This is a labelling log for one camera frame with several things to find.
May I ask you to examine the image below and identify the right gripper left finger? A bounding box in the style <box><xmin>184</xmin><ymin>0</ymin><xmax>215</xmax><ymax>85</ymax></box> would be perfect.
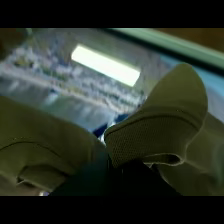
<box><xmin>49</xmin><ymin>152</ymin><xmax>115</xmax><ymax>197</ymax></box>

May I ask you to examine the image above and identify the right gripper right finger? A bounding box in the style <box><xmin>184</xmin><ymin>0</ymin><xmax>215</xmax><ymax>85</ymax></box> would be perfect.
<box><xmin>114</xmin><ymin>159</ymin><xmax>182</xmax><ymax>197</ymax></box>

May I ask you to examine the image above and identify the brown garment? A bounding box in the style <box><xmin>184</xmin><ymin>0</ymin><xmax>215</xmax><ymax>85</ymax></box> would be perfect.
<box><xmin>0</xmin><ymin>63</ymin><xmax>224</xmax><ymax>197</ymax></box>

